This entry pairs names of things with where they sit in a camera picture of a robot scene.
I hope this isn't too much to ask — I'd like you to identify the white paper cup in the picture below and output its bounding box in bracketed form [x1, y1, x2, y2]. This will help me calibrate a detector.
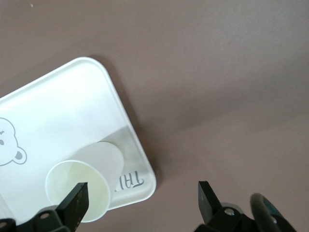
[45, 141, 125, 223]

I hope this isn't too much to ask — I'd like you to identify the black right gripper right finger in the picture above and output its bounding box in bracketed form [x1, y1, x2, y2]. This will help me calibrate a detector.
[195, 181, 245, 232]

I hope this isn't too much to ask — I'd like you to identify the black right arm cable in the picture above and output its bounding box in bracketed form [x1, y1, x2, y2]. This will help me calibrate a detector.
[250, 193, 296, 232]

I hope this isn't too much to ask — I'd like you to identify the white bear print tray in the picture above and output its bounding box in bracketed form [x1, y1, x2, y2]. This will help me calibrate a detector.
[0, 57, 157, 215]

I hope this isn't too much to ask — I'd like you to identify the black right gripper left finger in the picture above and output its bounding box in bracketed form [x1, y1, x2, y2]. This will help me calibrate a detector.
[33, 182, 89, 232]

